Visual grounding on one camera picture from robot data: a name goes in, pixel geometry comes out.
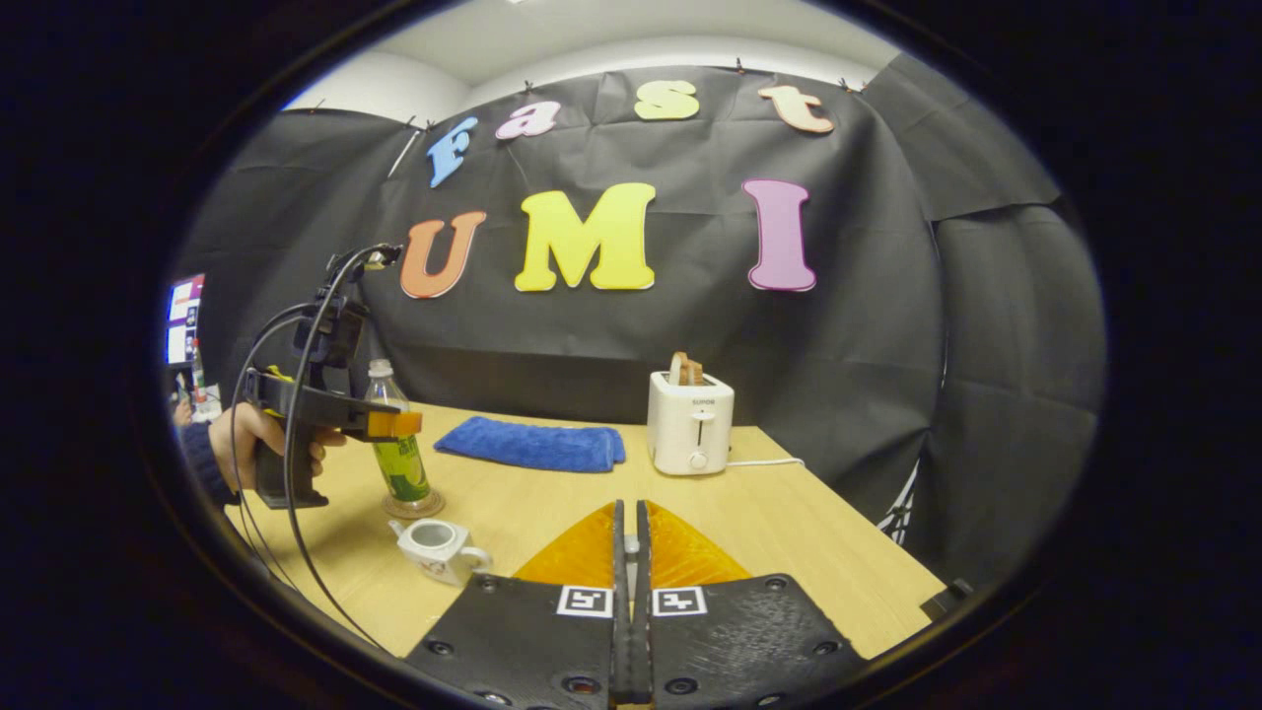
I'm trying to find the computer monitor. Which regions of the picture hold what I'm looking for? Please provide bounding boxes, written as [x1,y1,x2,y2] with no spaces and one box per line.
[166,273,206,368]

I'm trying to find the white toaster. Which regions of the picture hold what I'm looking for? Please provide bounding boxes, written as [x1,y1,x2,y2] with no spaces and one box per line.
[647,370,736,477]

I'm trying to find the round brown coaster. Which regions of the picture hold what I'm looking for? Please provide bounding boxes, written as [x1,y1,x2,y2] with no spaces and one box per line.
[383,491,447,521]

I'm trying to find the black tripod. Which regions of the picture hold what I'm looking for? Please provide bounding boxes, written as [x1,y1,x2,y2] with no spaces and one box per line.
[876,463,913,545]

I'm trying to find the green label water bottle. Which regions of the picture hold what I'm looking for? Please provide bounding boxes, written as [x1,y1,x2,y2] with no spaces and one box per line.
[365,358,435,506]

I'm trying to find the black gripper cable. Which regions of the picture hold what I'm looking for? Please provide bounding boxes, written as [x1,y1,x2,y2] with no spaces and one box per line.
[229,245,395,654]

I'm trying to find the black backdrop cloth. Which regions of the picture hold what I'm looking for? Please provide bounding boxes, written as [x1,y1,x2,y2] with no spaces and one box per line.
[173,54,1107,593]

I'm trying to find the blue folded towel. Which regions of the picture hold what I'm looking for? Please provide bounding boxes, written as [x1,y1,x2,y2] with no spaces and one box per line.
[434,415,627,474]

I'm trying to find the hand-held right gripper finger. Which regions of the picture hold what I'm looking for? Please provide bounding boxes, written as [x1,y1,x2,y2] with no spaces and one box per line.
[402,498,633,710]
[632,498,871,710]

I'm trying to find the white teacup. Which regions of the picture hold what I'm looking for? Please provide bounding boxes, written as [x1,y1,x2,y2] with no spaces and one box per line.
[389,518,494,589]

